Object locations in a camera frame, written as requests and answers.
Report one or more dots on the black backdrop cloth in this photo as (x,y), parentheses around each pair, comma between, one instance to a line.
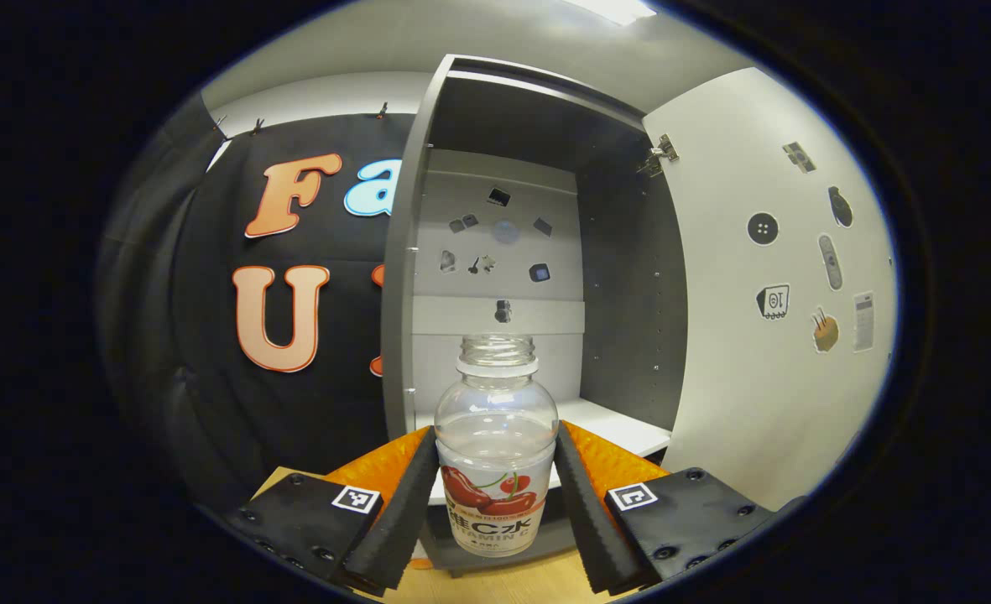
(210,403)

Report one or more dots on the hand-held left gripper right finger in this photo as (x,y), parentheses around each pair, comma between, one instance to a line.
(596,524)

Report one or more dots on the ceiling light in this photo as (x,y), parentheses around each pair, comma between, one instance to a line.
(612,10)

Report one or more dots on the clear plastic bottle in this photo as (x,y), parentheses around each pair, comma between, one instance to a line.
(495,436)

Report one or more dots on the grey cabinet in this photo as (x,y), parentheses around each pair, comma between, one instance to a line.
(629,319)

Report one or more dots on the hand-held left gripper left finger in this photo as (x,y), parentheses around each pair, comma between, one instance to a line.
(403,520)

